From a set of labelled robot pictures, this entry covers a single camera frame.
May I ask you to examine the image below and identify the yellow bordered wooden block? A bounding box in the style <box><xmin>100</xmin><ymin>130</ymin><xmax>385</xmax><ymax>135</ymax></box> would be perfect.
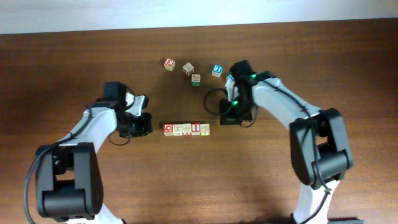
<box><xmin>200</xmin><ymin>123</ymin><xmax>210</xmax><ymax>136</ymax></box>

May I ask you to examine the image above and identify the red circle wooden block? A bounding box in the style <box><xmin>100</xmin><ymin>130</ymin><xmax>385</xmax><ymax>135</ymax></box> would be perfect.
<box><xmin>163</xmin><ymin>124</ymin><xmax>174</xmax><ymax>136</ymax></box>

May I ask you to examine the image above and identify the red I wooden block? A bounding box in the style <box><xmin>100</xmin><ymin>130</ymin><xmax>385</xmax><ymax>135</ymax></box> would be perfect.
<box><xmin>191</xmin><ymin>123</ymin><xmax>201</xmax><ymax>136</ymax></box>

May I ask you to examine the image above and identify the red bordered wooden block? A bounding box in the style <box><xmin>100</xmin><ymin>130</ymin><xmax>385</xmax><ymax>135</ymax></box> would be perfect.
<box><xmin>182</xmin><ymin>123</ymin><xmax>192</xmax><ymax>136</ymax></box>

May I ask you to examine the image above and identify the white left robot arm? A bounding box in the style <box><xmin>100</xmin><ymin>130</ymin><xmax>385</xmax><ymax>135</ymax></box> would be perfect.
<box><xmin>24</xmin><ymin>93</ymin><xmax>152</xmax><ymax>223</ymax></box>

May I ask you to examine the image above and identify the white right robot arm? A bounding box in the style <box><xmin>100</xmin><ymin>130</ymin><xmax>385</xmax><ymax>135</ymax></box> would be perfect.
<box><xmin>225</xmin><ymin>74</ymin><xmax>353</xmax><ymax>223</ymax></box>

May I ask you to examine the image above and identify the blue H wooden block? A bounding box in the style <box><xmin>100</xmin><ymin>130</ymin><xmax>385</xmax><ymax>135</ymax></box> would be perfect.
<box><xmin>226</xmin><ymin>74</ymin><xmax>235</xmax><ymax>86</ymax></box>

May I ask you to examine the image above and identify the blue L wooden block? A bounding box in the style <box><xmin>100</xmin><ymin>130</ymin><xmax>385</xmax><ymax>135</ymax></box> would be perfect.
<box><xmin>211</xmin><ymin>65</ymin><xmax>223</xmax><ymax>78</ymax></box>

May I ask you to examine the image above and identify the green bordered wooden block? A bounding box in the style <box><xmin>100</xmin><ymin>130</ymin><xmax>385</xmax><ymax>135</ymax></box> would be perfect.
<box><xmin>191</xmin><ymin>74</ymin><xmax>201</xmax><ymax>86</ymax></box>

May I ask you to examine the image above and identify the red 9 wooden block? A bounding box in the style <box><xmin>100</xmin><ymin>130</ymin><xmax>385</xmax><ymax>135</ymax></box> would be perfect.
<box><xmin>182</xmin><ymin>62</ymin><xmax>195</xmax><ymax>76</ymax></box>

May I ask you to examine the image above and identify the red E wooden block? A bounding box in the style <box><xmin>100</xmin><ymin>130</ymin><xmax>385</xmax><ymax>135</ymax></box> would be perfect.
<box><xmin>164</xmin><ymin>58</ymin><xmax>175</xmax><ymax>71</ymax></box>

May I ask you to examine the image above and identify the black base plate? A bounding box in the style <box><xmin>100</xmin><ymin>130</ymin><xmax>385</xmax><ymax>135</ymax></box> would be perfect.
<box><xmin>327</xmin><ymin>218</ymin><xmax>365</xmax><ymax>224</ymax></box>

